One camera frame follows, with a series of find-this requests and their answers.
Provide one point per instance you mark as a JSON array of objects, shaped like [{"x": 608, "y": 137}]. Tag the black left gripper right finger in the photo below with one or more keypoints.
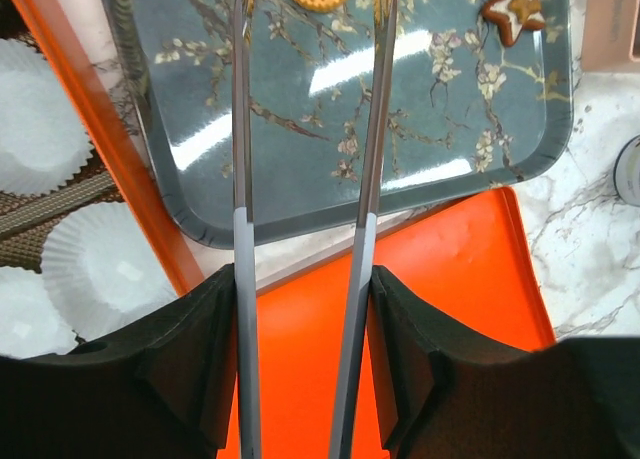
[{"x": 444, "y": 390}]

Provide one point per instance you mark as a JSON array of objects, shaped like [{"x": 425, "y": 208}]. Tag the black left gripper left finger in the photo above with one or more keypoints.
[{"x": 160, "y": 387}]

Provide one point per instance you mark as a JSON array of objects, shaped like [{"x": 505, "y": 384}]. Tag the metal grey-handled tongs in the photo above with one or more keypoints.
[{"x": 341, "y": 437}]

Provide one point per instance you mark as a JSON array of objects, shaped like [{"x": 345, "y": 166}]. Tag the orange tin lid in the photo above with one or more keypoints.
[{"x": 457, "y": 284}]

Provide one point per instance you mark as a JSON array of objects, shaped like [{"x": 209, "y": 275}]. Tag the white paper cup liner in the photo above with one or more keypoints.
[
  {"x": 100, "y": 271},
  {"x": 43, "y": 142},
  {"x": 30, "y": 324}
]

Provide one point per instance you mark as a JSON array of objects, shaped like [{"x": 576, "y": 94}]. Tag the blue floral serving tray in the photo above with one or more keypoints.
[{"x": 466, "y": 112}]

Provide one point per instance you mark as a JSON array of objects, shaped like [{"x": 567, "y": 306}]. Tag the blue round slime jar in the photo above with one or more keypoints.
[{"x": 626, "y": 174}]

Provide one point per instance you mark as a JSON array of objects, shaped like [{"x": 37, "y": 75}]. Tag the brown star cookie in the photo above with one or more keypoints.
[{"x": 511, "y": 17}]

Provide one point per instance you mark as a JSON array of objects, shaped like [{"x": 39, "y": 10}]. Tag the peach plastic desk organizer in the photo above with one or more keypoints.
[{"x": 611, "y": 36}]

